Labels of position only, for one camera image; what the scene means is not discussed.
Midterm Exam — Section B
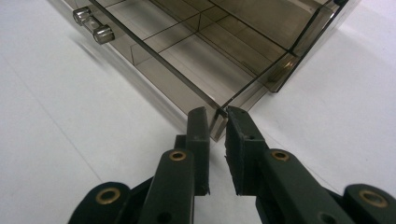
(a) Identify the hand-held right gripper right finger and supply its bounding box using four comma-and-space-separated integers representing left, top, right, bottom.
224, 105, 356, 224

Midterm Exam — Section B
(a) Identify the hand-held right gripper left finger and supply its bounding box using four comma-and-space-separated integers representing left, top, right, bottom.
137, 106, 211, 224

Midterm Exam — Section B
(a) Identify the smoky transparent drawer cabinet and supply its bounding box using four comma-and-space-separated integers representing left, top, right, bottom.
267, 0, 362, 93

